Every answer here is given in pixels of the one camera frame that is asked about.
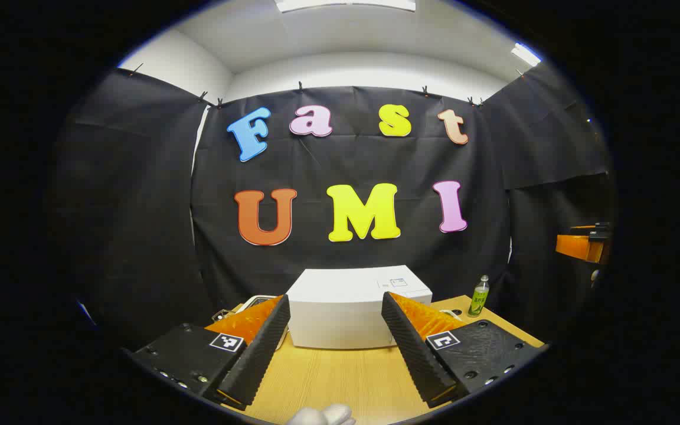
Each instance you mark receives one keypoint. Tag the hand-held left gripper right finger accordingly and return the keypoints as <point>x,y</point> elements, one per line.
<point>417,354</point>

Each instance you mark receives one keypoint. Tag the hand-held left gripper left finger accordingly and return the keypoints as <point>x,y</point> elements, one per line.
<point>257,354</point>

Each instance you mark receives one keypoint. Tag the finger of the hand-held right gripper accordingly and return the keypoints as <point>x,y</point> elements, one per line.
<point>576,247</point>

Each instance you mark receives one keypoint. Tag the white microwave oven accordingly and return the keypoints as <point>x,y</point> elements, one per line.
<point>340,307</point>

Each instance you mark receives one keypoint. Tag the white toaster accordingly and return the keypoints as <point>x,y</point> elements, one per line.
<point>247,303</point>

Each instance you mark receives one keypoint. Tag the white divided dish with beans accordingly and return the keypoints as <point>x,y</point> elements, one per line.
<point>451,311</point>

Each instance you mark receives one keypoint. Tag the green label drink bottle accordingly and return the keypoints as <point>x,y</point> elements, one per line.
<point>479,301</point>

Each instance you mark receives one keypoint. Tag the ceiling light panel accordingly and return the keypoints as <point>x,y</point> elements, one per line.
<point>526,54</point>

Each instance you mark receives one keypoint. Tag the black backdrop cloth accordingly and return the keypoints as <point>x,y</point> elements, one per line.
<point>346,162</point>

